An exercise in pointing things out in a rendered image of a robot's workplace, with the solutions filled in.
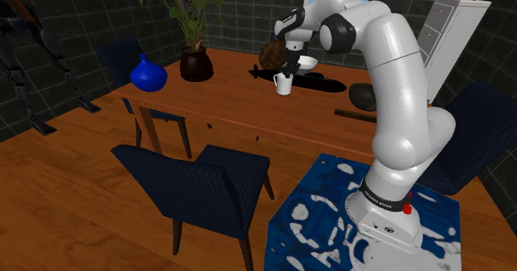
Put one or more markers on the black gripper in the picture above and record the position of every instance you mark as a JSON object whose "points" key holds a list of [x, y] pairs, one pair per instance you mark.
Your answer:
{"points": [[293, 59]]}

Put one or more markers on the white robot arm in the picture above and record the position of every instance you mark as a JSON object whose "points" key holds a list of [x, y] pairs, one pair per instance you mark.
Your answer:
{"points": [[394, 100]]}

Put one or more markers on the white bowl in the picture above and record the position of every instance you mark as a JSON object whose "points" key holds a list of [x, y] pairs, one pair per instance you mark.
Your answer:
{"points": [[307, 63]]}

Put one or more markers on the brown rough ball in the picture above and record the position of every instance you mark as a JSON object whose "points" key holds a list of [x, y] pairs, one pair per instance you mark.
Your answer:
{"points": [[271, 56]]}

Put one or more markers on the white mug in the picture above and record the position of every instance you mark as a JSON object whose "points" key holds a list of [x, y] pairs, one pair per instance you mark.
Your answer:
{"points": [[284, 85]]}

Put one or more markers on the long black submarine model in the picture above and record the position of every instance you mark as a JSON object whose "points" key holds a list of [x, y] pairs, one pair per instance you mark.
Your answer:
{"points": [[319, 84]]}

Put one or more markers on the wooden dining table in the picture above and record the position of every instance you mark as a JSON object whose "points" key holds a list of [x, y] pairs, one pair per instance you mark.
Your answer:
{"points": [[230, 100]]}

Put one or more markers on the dark brown stick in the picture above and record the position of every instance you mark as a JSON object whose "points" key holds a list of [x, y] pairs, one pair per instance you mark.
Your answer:
{"points": [[355, 116]]}

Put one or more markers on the potted plant in dark pot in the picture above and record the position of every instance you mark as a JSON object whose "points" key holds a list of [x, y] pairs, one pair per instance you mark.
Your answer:
{"points": [[196, 65]]}

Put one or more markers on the blue vase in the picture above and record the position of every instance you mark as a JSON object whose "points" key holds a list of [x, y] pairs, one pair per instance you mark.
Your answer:
{"points": [[148, 76]]}

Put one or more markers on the dark blue upholstered chair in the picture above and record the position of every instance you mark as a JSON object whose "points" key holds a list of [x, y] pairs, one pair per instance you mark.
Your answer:
{"points": [[202, 189], [480, 137], [119, 58]]}

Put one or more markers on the white cabinet with drawers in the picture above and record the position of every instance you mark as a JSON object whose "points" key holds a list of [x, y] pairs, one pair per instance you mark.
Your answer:
{"points": [[452, 40]]}

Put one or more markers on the blue white patterned robot stand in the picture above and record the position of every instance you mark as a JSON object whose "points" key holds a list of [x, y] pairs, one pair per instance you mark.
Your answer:
{"points": [[311, 229]]}

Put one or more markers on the black jointed stand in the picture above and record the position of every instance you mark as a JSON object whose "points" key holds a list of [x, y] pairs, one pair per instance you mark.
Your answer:
{"points": [[18, 76]]}

